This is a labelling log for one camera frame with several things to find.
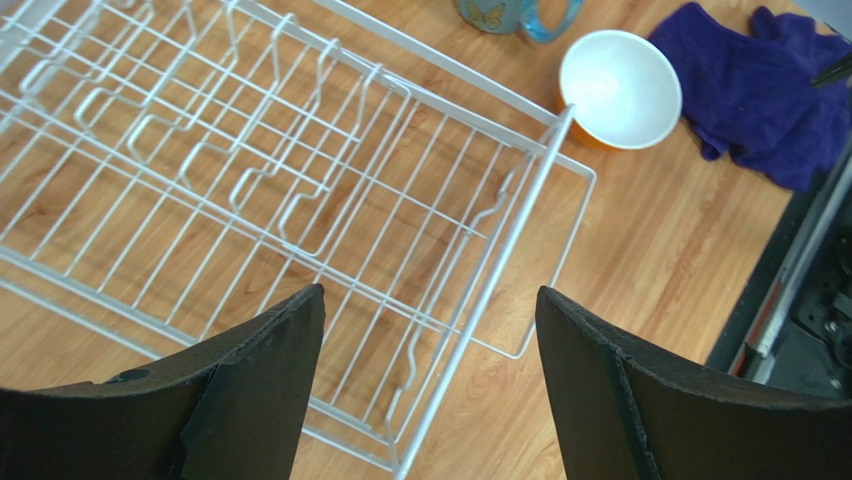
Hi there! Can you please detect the blue butterfly mug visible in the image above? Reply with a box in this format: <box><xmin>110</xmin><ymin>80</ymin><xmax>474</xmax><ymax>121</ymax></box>
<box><xmin>453</xmin><ymin>0</ymin><xmax>584</xmax><ymax>44</ymax></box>

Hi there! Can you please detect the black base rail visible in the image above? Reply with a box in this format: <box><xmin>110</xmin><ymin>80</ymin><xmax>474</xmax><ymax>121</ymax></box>
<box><xmin>705</xmin><ymin>146</ymin><xmax>851</xmax><ymax>400</ymax></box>

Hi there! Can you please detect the white wire dish rack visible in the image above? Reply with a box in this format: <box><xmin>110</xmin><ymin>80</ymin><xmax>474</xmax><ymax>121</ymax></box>
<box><xmin>1</xmin><ymin>1</ymin><xmax>596</xmax><ymax>479</ymax></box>

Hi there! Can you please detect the orange bowl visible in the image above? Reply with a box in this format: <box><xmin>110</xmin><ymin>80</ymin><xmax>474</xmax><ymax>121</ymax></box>
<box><xmin>558</xmin><ymin>29</ymin><xmax>683</xmax><ymax>151</ymax></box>

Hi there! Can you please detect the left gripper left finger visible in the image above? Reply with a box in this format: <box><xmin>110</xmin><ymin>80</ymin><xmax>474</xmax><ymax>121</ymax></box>
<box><xmin>1</xmin><ymin>284</ymin><xmax>326</xmax><ymax>479</ymax></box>

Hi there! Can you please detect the purple cloth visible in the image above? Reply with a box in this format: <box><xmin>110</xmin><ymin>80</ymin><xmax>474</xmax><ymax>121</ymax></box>
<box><xmin>648</xmin><ymin>2</ymin><xmax>851</xmax><ymax>191</ymax></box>

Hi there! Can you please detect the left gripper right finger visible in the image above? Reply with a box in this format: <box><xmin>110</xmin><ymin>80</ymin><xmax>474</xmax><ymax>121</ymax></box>
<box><xmin>535</xmin><ymin>286</ymin><xmax>851</xmax><ymax>479</ymax></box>

